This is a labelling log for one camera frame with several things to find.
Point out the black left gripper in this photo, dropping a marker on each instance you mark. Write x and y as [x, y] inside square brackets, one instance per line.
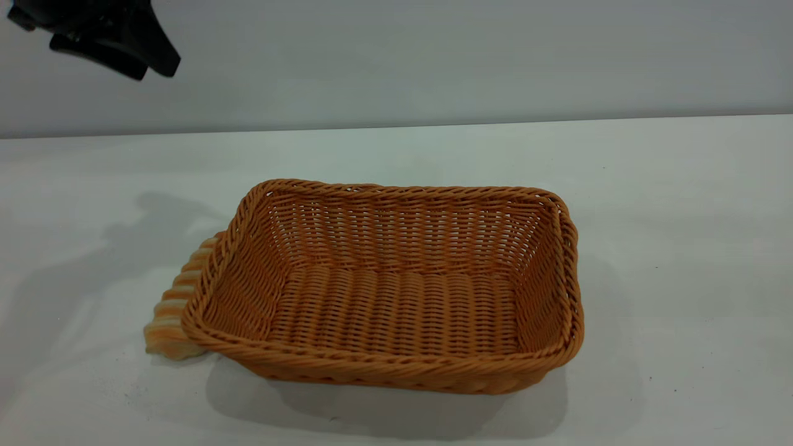
[68, 15]

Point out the striped twisted bread roll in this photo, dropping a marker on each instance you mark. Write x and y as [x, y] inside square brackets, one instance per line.
[168, 328]

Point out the orange woven wicker basket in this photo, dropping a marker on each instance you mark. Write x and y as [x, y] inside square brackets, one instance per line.
[396, 310]

